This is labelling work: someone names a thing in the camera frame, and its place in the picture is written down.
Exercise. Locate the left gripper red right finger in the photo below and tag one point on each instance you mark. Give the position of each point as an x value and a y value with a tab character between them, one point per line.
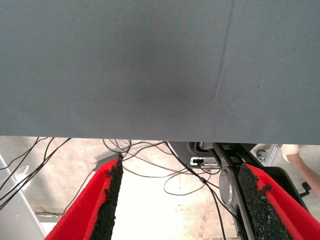
270	212

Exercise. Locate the black chair base leg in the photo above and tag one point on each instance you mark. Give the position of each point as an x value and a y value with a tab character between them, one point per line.
306	190

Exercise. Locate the small caster wheel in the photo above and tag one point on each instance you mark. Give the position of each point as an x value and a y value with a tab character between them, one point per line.
262	155

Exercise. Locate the dark grey table cloth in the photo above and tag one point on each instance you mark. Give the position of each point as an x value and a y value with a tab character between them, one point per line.
100	75

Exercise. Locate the grey metal panel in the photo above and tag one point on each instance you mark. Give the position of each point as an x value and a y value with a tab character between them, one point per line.
15	212

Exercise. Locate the black robot frame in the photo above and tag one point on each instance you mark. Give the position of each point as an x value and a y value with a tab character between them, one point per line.
240	155

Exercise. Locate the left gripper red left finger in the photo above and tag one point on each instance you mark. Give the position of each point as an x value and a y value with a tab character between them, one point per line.
87	207

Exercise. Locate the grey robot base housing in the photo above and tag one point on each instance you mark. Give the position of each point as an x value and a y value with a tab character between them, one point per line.
182	150

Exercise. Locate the aluminium profile bar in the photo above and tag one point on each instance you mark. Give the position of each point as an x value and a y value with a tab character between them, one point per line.
272	155

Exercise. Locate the small grey adapter box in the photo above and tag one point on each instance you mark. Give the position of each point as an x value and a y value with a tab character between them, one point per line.
105	161

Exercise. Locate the person's bandaged foot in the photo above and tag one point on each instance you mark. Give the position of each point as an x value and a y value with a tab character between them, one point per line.
291	151

